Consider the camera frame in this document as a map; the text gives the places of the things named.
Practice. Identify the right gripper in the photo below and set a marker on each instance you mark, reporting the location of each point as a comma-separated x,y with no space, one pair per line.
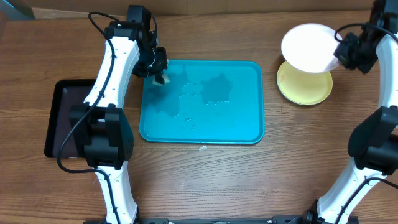
341,53

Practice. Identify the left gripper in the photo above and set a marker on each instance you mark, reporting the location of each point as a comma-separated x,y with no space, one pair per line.
161,64

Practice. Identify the green scrubbing sponge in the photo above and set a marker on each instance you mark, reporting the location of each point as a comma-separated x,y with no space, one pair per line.
160,79

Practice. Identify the white plate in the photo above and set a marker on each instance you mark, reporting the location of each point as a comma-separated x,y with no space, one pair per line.
310,48

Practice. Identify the green rimmed plate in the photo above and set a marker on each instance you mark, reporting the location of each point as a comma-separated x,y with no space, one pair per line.
303,88

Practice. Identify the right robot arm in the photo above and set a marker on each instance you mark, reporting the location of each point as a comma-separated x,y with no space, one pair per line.
372,146

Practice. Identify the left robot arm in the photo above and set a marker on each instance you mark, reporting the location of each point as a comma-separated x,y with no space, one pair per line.
100,129

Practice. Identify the teal plastic tray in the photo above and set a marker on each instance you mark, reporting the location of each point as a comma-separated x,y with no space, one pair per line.
205,102

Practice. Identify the black rectangular tray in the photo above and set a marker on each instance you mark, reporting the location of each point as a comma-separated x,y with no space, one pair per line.
66,93

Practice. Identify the small white paper scrap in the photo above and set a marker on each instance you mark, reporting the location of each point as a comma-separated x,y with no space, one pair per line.
202,148

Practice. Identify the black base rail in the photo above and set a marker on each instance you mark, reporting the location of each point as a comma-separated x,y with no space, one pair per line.
280,219

